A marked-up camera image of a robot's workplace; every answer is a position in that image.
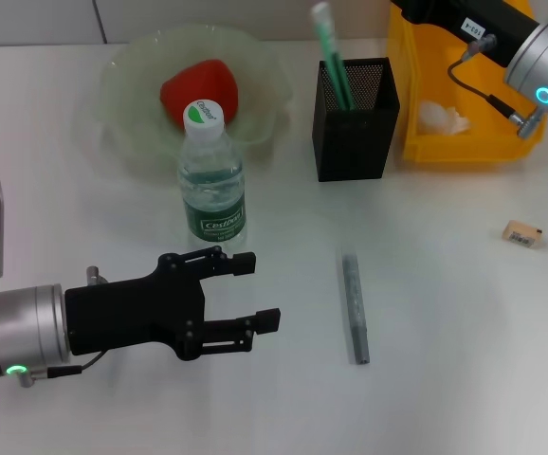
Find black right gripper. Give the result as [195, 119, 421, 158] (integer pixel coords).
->
[390, 0, 540, 67]

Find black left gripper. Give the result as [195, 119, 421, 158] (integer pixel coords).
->
[64, 246, 282, 362]

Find grey pen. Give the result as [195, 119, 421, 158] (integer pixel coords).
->
[341, 253, 371, 366]

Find white plastic bag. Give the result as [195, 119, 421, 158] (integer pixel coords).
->
[415, 99, 473, 137]

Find clear green-label water bottle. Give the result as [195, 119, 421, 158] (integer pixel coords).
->
[177, 99, 247, 250]

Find green utility knife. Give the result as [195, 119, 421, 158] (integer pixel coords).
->
[310, 2, 356, 113]

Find beige eraser with barcode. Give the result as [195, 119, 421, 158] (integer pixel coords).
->
[502, 219, 544, 247]

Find red-orange fruit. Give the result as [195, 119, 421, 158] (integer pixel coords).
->
[159, 59, 240, 133]

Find black mesh pen holder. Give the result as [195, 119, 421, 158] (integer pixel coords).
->
[310, 57, 402, 183]

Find pale green glass fruit plate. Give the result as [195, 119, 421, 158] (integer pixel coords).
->
[94, 26, 294, 177]

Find yellow plastic bin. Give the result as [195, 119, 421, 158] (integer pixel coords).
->
[386, 0, 548, 171]

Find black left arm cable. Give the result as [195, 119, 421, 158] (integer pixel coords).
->
[17, 349, 110, 389]

